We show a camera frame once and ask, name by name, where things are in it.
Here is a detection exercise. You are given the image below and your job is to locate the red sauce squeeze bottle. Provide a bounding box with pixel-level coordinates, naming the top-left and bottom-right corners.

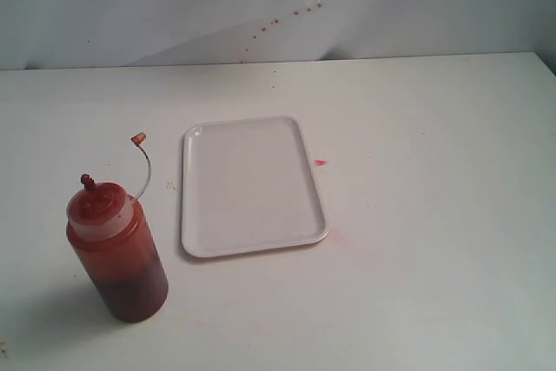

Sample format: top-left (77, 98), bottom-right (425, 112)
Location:
top-left (65, 129), bottom-right (169, 324)

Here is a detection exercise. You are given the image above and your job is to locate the white rectangular plastic tray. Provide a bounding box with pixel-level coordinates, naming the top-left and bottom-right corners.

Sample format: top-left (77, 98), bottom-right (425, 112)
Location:
top-left (181, 116), bottom-right (328, 259)

